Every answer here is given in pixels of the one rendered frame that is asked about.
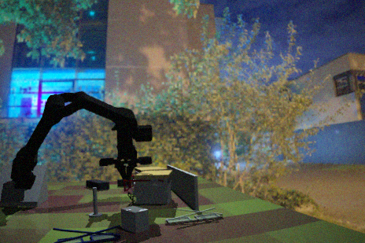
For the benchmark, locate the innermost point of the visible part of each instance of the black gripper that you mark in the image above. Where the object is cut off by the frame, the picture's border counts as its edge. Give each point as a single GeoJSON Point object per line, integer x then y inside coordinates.
{"type": "Point", "coordinates": [125, 151]}

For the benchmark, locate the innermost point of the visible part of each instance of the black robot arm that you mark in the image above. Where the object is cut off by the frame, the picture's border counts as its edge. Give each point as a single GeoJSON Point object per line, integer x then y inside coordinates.
{"type": "Point", "coordinates": [54, 110]}

